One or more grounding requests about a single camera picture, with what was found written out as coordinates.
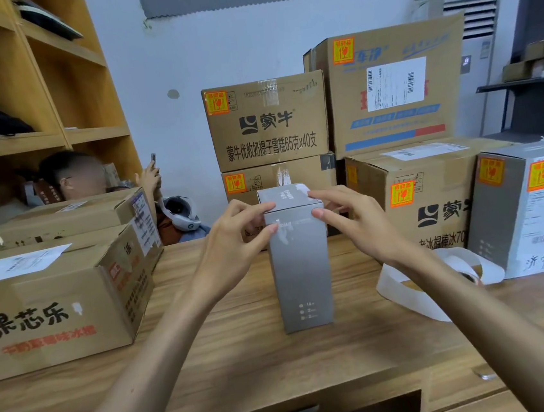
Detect person's left hand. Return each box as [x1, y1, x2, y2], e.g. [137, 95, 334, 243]
[189, 195, 286, 300]

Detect person's right hand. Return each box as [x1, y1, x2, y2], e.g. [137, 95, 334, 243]
[308, 180, 408, 276]

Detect tall grey carton box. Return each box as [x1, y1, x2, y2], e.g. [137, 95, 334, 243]
[256, 181, 338, 336]

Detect person's right forearm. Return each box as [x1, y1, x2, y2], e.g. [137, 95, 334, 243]
[381, 233, 544, 412]

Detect person's left forearm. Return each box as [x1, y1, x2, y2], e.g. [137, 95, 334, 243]
[41, 277, 231, 412]

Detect taped cardboard box orange sticker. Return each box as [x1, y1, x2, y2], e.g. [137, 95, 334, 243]
[220, 152, 344, 246]

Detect white headset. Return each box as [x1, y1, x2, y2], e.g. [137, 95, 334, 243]
[156, 193, 203, 235]

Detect cardboard box with shipping label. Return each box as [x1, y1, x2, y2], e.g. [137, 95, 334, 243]
[343, 130, 532, 274]

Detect white paper strip roll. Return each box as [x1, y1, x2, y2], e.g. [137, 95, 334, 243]
[373, 242, 510, 329]

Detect cardboard box with black logo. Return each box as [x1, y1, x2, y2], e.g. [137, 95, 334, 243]
[200, 69, 334, 175]

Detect large cardboard box blue stripe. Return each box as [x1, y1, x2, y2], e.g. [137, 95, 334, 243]
[307, 11, 479, 162]

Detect grey box with white label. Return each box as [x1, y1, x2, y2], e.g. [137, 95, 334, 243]
[457, 139, 544, 284]

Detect flat cardboard box with labels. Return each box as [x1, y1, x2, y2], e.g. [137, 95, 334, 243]
[0, 185, 166, 291]

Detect white standing air conditioner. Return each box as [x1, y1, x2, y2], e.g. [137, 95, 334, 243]
[411, 0, 518, 145]

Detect cardboard box with red print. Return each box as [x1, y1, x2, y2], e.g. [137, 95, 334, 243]
[0, 221, 165, 385]

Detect wooden shelf unit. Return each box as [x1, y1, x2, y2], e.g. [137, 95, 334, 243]
[0, 0, 151, 254]

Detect dark metal shelf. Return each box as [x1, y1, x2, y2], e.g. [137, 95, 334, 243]
[466, 0, 544, 148]

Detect small boxes on shelf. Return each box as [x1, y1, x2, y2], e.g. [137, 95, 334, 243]
[499, 39, 544, 83]

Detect black and white flat item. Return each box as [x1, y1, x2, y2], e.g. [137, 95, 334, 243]
[12, 0, 85, 47]

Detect metal drawer handle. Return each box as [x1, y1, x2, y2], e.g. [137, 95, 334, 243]
[472, 365, 500, 382]

